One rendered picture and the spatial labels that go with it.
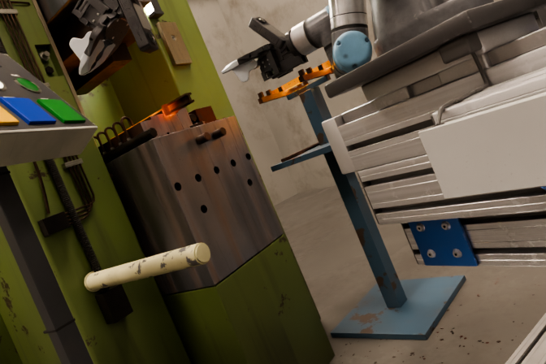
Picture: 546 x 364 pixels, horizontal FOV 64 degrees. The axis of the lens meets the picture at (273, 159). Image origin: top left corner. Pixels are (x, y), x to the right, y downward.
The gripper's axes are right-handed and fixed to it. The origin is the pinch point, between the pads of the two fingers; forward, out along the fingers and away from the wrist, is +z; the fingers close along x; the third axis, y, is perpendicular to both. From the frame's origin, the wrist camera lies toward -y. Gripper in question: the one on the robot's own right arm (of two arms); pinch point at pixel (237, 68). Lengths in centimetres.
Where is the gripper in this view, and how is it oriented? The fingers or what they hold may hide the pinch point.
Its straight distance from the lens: 122.7
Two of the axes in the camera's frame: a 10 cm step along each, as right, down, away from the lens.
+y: 3.9, 9.2, 0.3
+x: 5.3, -2.5, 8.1
